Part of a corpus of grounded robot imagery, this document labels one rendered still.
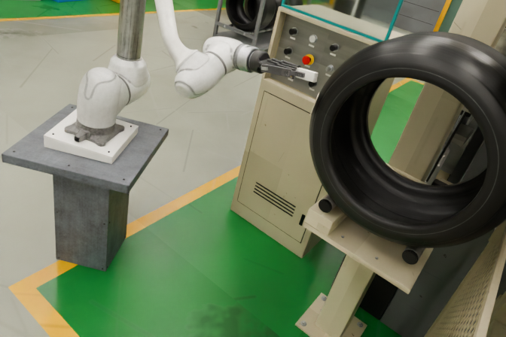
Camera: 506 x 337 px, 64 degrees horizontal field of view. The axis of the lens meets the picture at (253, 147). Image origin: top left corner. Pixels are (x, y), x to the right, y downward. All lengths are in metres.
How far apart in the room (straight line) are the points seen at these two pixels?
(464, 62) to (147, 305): 1.63
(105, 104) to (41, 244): 0.92
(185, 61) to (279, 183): 1.13
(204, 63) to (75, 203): 0.93
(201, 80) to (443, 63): 0.71
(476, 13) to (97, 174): 1.40
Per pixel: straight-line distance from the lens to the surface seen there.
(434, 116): 1.47
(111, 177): 1.65
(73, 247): 2.14
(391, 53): 1.07
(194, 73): 1.33
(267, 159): 2.26
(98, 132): 1.77
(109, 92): 1.69
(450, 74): 1.03
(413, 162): 1.54
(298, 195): 2.23
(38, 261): 2.26
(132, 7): 1.76
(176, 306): 2.06
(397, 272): 1.35
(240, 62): 1.39
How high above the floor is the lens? 1.63
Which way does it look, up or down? 30 degrees down
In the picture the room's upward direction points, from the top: 14 degrees clockwise
